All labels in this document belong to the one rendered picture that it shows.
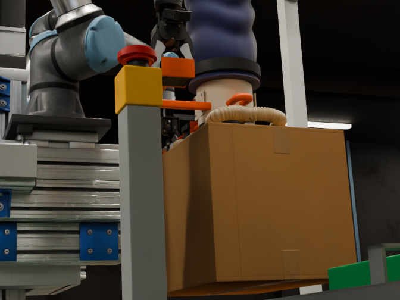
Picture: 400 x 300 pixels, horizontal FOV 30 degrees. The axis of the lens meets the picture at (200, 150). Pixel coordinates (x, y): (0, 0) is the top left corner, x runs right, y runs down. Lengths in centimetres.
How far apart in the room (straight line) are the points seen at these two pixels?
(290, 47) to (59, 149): 431
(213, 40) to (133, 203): 108
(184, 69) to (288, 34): 410
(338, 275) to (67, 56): 85
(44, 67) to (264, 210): 64
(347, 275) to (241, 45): 121
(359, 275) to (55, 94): 91
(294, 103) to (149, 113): 452
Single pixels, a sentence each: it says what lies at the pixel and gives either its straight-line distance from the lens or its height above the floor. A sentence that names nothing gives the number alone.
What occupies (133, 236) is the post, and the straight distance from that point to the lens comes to 122.
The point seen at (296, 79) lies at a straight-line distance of 583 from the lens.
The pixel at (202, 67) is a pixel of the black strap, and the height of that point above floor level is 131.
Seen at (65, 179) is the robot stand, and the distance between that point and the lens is 171.
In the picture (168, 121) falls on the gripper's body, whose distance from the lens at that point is 277.
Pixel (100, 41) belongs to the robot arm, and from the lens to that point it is 169.
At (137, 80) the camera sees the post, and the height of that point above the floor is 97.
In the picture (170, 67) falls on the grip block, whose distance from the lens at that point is 186.
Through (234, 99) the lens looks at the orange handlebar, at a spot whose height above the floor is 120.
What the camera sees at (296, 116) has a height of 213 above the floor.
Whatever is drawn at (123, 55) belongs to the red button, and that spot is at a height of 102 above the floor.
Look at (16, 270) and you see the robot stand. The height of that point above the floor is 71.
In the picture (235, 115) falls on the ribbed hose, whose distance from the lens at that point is 205.
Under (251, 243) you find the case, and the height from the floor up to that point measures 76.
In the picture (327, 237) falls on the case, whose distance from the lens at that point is 197.
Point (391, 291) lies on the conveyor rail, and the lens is 88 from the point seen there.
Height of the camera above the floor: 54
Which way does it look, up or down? 14 degrees up
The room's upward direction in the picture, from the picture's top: 3 degrees counter-clockwise
